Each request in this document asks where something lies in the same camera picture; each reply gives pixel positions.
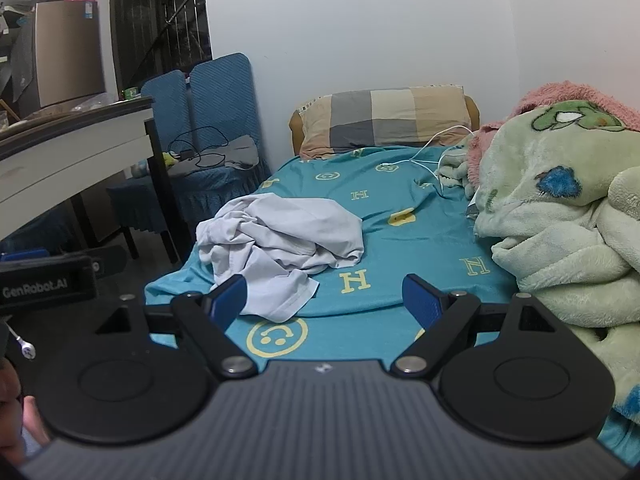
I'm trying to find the pink fleece blanket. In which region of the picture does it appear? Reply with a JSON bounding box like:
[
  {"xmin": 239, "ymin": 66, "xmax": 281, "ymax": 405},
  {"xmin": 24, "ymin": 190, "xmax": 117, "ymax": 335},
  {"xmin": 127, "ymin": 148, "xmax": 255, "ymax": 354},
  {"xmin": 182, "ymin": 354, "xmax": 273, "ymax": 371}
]
[{"xmin": 467, "ymin": 80, "xmax": 640, "ymax": 186}]

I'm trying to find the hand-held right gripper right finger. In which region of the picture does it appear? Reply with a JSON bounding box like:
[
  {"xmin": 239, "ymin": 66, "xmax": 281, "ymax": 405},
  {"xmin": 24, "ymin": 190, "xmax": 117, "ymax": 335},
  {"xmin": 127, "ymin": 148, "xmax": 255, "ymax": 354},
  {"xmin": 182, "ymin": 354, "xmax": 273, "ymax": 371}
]
[{"xmin": 392, "ymin": 274, "xmax": 558, "ymax": 378}]

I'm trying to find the person's left hand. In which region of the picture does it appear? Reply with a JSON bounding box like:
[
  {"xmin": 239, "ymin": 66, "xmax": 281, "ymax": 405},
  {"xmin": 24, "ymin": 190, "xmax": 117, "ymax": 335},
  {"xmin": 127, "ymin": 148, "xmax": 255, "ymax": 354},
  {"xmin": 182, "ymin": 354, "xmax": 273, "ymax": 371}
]
[{"xmin": 0, "ymin": 360, "xmax": 52, "ymax": 463}]

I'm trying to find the brown cardboard box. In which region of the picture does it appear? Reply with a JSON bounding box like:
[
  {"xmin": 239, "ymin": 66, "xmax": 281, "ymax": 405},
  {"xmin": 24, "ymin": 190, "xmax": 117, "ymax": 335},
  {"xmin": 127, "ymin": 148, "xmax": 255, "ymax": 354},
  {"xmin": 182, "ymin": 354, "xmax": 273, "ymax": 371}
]
[{"xmin": 32, "ymin": 0, "xmax": 108, "ymax": 108}]

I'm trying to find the white shirt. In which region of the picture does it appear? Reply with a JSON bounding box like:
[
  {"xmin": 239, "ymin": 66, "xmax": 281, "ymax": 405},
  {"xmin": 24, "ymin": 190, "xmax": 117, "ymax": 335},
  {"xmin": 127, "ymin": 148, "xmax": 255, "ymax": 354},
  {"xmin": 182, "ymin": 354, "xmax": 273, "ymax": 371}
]
[{"xmin": 196, "ymin": 192, "xmax": 365, "ymax": 323}]

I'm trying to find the white table with black legs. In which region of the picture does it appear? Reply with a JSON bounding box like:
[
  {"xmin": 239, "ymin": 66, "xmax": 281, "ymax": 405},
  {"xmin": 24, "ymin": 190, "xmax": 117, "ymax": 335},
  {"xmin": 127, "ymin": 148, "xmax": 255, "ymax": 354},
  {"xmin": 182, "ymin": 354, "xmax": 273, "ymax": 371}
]
[{"xmin": 0, "ymin": 95, "xmax": 181, "ymax": 266}]

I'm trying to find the dark window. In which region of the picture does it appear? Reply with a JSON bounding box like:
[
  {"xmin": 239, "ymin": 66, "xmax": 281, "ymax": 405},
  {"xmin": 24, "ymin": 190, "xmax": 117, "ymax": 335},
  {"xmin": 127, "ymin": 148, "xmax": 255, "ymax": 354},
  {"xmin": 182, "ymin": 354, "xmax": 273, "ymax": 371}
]
[{"xmin": 110, "ymin": 0, "xmax": 213, "ymax": 101}]

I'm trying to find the white charging cable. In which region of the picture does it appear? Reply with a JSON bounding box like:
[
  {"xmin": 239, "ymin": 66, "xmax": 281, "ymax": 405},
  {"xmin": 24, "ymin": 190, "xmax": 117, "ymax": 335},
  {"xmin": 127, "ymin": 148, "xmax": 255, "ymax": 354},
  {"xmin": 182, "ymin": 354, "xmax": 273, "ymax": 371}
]
[{"xmin": 380, "ymin": 125, "xmax": 473, "ymax": 196}]

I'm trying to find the blue covered chair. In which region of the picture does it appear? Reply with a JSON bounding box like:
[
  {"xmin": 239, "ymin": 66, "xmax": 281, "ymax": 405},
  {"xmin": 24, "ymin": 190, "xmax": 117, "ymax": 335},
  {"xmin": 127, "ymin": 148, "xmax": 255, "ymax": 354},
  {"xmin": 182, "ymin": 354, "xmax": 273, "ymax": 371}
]
[
  {"xmin": 107, "ymin": 70, "xmax": 193, "ymax": 261},
  {"xmin": 160, "ymin": 52, "xmax": 273, "ymax": 233}
]

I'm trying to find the black cable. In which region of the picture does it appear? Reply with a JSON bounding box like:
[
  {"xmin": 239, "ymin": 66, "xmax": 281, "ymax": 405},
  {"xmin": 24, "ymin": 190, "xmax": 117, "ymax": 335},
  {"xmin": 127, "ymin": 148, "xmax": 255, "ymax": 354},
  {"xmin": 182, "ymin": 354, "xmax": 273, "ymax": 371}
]
[{"xmin": 167, "ymin": 127, "xmax": 231, "ymax": 170}]

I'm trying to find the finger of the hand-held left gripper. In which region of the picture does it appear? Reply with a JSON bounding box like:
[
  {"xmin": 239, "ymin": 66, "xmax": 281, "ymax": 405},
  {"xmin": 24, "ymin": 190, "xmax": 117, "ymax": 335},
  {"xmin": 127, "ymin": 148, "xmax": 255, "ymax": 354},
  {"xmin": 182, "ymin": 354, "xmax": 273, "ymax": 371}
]
[{"xmin": 91, "ymin": 244, "xmax": 129, "ymax": 281}]

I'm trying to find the cable with metal plug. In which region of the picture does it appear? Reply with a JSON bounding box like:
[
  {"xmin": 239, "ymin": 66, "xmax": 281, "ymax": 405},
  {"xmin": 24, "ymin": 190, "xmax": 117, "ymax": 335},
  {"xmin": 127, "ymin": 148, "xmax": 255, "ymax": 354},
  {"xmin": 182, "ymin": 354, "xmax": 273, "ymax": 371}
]
[{"xmin": 9, "ymin": 325, "xmax": 37, "ymax": 362}]

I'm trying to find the checked pillow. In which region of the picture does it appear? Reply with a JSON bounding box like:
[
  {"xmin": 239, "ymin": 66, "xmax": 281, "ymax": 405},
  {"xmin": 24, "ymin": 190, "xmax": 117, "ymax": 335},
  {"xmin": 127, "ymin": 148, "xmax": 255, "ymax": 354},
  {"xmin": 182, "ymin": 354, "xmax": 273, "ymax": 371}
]
[{"xmin": 298, "ymin": 85, "xmax": 473, "ymax": 161}]

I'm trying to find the mustard cushion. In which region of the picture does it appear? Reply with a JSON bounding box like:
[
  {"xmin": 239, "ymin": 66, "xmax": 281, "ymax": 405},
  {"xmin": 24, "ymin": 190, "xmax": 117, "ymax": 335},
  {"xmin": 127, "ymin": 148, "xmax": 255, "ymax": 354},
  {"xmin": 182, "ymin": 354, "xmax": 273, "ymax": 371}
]
[{"xmin": 289, "ymin": 95, "xmax": 481, "ymax": 158}]

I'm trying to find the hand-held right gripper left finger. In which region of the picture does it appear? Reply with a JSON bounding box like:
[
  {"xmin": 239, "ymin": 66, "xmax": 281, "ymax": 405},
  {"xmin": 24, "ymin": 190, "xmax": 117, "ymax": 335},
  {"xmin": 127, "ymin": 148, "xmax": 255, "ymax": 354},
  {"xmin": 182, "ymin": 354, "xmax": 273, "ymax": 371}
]
[{"xmin": 95, "ymin": 274, "xmax": 258, "ymax": 378}]

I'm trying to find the green fleece blanket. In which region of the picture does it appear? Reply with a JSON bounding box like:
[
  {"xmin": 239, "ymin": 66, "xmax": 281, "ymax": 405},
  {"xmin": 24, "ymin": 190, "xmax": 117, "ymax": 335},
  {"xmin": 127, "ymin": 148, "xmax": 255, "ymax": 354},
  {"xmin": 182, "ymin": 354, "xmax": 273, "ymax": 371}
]
[{"xmin": 437, "ymin": 100, "xmax": 640, "ymax": 426}]

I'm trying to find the teal printed bed sheet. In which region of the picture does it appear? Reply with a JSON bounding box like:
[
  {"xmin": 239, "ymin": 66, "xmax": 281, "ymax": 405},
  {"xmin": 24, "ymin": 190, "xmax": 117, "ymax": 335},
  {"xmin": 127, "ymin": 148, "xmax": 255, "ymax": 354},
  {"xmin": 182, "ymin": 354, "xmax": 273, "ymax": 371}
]
[{"xmin": 144, "ymin": 145, "xmax": 632, "ymax": 466}]

